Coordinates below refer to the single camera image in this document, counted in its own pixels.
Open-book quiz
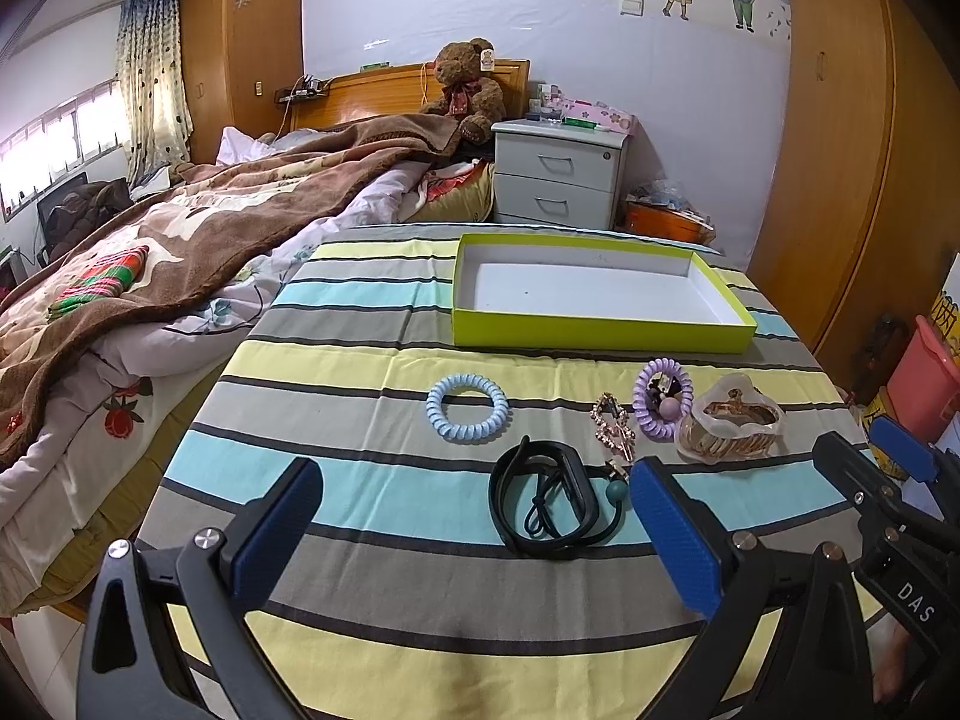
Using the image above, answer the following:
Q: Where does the clear pink hair claw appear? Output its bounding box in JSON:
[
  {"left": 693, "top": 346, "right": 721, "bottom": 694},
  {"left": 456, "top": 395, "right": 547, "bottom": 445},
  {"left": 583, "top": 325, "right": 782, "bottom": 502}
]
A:
[{"left": 674, "top": 374, "right": 784, "bottom": 465}]

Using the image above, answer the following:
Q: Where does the purple spiral hair tie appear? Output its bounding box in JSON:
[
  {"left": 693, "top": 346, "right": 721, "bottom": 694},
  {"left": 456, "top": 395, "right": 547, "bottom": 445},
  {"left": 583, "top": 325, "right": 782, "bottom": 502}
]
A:
[{"left": 631, "top": 356, "right": 695, "bottom": 442}]

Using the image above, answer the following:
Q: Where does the black fitness wristband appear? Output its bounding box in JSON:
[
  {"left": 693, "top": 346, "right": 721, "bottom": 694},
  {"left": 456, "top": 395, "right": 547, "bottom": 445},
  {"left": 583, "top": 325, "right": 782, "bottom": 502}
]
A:
[{"left": 488, "top": 436, "right": 604, "bottom": 561}]

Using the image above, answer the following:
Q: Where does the light blue spiral hair tie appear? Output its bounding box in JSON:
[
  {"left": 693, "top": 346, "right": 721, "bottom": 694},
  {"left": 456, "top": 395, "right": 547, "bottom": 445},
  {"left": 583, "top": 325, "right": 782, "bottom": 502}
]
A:
[{"left": 424, "top": 370, "right": 513, "bottom": 446}]

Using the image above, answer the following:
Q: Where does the right hand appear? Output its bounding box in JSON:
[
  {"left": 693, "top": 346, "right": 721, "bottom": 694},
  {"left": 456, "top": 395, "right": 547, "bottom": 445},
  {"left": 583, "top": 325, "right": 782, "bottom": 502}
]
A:
[{"left": 872, "top": 621, "right": 911, "bottom": 704}]

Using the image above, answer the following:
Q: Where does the pink plastic bin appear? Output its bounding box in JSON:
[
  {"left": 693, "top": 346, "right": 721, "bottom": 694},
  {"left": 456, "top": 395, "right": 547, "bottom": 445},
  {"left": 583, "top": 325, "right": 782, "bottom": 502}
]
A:
[{"left": 887, "top": 316, "right": 960, "bottom": 442}]

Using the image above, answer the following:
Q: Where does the large wooden wardrobe right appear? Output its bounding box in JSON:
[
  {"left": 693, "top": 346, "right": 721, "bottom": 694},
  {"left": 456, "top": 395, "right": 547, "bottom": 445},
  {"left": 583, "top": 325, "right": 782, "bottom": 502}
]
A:
[{"left": 748, "top": 0, "right": 958, "bottom": 403}]

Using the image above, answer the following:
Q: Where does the striped tablecloth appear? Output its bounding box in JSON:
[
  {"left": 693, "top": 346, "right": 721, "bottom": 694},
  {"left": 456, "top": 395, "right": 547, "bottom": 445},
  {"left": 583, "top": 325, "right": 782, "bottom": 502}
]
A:
[{"left": 130, "top": 223, "right": 895, "bottom": 720}]

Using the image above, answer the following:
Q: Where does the orange storage box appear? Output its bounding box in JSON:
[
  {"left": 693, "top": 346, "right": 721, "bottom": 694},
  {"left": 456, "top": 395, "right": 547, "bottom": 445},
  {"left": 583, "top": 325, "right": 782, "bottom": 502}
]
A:
[{"left": 623, "top": 202, "right": 716, "bottom": 245}]

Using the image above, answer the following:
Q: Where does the brown patterned blanket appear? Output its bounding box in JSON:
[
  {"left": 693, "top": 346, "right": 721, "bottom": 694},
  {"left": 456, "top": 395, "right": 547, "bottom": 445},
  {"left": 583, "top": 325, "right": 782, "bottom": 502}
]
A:
[{"left": 2, "top": 114, "right": 460, "bottom": 466}]

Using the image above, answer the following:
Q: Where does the lime green shallow box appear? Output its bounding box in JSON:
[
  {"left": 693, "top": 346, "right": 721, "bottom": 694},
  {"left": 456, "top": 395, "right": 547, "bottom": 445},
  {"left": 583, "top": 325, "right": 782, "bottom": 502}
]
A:
[{"left": 451, "top": 232, "right": 757, "bottom": 355}]

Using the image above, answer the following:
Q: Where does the grey bedside drawer cabinet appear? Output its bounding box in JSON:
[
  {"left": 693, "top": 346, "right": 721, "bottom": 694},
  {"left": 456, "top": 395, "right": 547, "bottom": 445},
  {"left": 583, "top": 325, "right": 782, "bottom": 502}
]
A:
[{"left": 493, "top": 121, "right": 630, "bottom": 229}]

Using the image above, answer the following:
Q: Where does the dark chair by window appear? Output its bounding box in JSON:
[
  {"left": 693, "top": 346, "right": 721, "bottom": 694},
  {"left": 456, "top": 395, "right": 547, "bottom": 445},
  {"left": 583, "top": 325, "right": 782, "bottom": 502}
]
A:
[{"left": 37, "top": 172, "right": 132, "bottom": 263}]

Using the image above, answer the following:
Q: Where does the pink floral box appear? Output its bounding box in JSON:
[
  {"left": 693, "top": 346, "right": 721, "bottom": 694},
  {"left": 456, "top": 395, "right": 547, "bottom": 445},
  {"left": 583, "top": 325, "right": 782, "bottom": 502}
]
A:
[{"left": 562, "top": 98, "right": 638, "bottom": 135}]

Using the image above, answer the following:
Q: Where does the yellow pillow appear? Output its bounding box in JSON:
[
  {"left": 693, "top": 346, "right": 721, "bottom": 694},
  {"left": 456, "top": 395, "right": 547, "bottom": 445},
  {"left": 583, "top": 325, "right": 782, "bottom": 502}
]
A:
[{"left": 400, "top": 160, "right": 494, "bottom": 223}]

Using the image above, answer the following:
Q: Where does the floral curtain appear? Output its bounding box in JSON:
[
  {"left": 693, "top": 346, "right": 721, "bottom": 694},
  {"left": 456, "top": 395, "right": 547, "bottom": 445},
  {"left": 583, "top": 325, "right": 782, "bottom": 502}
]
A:
[{"left": 116, "top": 0, "right": 194, "bottom": 184}]

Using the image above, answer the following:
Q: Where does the brown teddy bear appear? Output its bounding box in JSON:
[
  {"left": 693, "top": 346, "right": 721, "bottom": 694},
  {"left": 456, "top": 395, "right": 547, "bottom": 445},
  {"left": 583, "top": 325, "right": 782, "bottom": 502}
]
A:
[{"left": 421, "top": 37, "right": 506, "bottom": 145}]

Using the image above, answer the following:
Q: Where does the wooden headboard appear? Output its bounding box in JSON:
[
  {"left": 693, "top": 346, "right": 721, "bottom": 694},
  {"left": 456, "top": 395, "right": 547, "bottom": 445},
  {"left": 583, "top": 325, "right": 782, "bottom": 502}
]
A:
[{"left": 290, "top": 59, "right": 530, "bottom": 130}]

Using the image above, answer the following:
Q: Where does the tall wooden wardrobe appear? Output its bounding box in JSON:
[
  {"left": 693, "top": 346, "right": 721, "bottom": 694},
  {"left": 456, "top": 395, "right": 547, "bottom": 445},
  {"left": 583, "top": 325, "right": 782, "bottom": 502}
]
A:
[{"left": 181, "top": 0, "right": 302, "bottom": 164}]

